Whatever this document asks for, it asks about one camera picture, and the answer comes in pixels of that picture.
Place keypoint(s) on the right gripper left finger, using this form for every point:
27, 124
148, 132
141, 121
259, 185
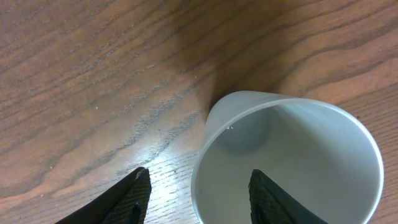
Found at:
126, 202

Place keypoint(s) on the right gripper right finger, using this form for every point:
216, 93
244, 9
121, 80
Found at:
270, 204

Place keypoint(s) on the grey cup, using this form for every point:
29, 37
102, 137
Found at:
318, 153

